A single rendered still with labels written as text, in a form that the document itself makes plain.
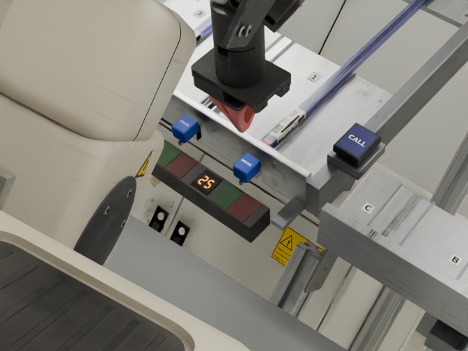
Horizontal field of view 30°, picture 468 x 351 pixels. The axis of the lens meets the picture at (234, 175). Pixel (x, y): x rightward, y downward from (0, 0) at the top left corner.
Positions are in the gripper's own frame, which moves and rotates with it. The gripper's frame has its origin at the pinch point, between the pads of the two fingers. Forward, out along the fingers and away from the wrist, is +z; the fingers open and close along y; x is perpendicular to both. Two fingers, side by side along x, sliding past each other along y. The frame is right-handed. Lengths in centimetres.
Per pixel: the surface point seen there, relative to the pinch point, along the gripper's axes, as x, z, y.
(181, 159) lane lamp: 3.2, 10.1, 8.8
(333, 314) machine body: -9.3, 47.9, -9.1
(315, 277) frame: 3.1, 16.9, -13.9
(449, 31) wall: -162, 126, 51
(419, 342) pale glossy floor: -89, 189, 6
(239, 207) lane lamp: 4.3, 10.3, -2.5
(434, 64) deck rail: -30.4, 7.4, -8.9
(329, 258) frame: 0.3, 15.7, -13.9
